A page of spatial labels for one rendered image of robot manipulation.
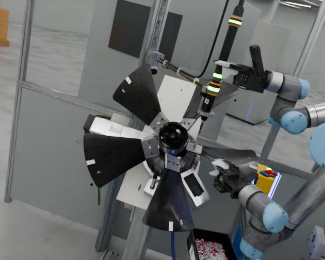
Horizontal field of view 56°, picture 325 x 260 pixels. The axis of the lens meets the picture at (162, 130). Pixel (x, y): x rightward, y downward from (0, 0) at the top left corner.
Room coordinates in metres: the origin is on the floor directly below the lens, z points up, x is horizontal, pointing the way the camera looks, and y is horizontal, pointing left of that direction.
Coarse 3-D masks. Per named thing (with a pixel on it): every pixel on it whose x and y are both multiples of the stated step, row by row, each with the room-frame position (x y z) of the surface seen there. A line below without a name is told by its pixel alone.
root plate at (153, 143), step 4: (144, 140) 1.15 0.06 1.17; (148, 140) 1.15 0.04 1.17; (152, 140) 1.16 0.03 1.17; (156, 140) 1.16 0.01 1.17; (144, 144) 1.15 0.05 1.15; (148, 144) 1.15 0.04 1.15; (152, 144) 1.16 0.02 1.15; (156, 144) 1.16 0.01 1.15; (144, 148) 1.15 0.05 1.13; (148, 148) 1.16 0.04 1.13; (152, 148) 1.16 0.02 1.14; (156, 148) 1.17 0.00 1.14; (144, 152) 1.15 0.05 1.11; (148, 152) 1.16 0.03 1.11; (152, 152) 1.16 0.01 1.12; (156, 152) 1.17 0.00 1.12; (148, 156) 1.16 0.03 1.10; (152, 156) 1.17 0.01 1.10
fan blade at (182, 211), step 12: (168, 180) 1.05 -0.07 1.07; (180, 180) 1.11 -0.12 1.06; (156, 192) 1.00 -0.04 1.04; (168, 192) 1.02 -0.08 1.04; (180, 192) 1.07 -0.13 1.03; (156, 204) 0.97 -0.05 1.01; (168, 204) 1.00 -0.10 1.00; (180, 204) 1.04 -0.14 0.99; (144, 216) 0.93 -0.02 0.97; (156, 216) 0.95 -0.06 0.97; (168, 216) 0.97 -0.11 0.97; (180, 216) 1.01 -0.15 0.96; (156, 228) 0.93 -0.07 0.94; (168, 228) 0.95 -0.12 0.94; (180, 228) 0.98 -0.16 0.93; (192, 228) 1.01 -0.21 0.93
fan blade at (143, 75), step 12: (132, 72) 1.35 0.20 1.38; (144, 72) 1.32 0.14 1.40; (120, 84) 1.34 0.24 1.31; (132, 84) 1.32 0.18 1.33; (144, 84) 1.30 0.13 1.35; (120, 96) 1.33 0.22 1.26; (132, 96) 1.31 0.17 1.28; (144, 96) 1.28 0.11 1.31; (156, 96) 1.25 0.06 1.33; (132, 108) 1.30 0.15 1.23; (144, 108) 1.27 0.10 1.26; (156, 108) 1.24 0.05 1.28; (144, 120) 1.26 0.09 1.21
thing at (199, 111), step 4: (204, 88) 1.20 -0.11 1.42; (204, 92) 1.19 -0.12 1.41; (204, 96) 1.19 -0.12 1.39; (204, 100) 1.19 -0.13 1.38; (200, 104) 1.20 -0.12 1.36; (200, 108) 1.19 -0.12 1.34; (200, 112) 1.15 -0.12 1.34; (204, 112) 1.14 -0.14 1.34; (212, 112) 1.18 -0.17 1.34; (208, 116) 1.14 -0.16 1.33; (212, 116) 1.15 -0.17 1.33
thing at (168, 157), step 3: (165, 156) 1.11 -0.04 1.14; (168, 156) 1.12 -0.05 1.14; (171, 156) 1.14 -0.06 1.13; (174, 156) 1.15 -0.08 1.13; (165, 159) 1.10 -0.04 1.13; (168, 159) 1.11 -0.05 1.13; (171, 159) 1.13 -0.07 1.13; (174, 159) 1.14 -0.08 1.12; (177, 159) 1.16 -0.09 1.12; (165, 162) 1.09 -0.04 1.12; (168, 162) 1.10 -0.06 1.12; (171, 162) 1.12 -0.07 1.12; (177, 162) 1.15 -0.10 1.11; (165, 165) 1.09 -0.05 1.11; (168, 165) 1.10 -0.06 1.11; (171, 165) 1.11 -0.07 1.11; (174, 165) 1.13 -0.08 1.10; (168, 168) 1.09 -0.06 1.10; (171, 168) 1.11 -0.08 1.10; (174, 168) 1.12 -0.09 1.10; (177, 168) 1.14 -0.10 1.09; (177, 171) 1.13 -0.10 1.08
